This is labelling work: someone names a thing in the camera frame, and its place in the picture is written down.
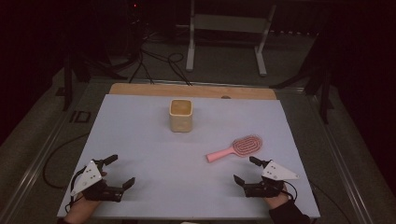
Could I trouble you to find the beige square cup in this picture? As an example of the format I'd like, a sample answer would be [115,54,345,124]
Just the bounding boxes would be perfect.
[168,98,194,133]

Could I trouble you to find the white table mat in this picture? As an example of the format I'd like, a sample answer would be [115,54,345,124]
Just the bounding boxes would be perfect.
[56,93,321,220]

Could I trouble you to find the pink hairbrush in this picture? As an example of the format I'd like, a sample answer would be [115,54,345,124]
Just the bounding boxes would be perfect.
[205,133,263,163]

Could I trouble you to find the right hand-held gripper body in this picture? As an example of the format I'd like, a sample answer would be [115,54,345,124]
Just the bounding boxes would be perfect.
[243,160,301,199]

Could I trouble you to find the person's left hand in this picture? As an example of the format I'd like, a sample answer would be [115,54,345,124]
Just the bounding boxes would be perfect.
[64,170,108,224]

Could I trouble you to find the black tripod stand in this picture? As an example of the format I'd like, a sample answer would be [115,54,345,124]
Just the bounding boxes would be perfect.
[55,46,129,112]
[269,36,335,125]

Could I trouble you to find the metal floor rail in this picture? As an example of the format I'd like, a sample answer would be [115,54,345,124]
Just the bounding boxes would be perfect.
[0,78,94,223]
[90,77,307,93]
[306,90,379,224]

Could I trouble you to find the person's right hand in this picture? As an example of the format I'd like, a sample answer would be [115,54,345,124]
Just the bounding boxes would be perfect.
[262,184,295,210]

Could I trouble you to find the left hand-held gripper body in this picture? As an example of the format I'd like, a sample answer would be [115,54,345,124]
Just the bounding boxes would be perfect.
[69,159,125,203]

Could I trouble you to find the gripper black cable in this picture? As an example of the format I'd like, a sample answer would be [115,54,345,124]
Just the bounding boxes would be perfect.
[64,165,88,215]
[281,180,299,202]

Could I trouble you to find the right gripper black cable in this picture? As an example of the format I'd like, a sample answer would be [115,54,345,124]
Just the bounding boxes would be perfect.
[281,180,299,202]

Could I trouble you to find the white metal stand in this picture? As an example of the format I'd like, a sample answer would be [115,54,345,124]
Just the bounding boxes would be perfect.
[185,0,277,77]

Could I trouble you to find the black looped floor cable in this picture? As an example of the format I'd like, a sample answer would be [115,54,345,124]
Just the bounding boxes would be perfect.
[141,49,192,87]

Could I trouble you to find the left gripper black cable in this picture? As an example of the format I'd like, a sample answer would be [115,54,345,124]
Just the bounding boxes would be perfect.
[64,165,88,215]

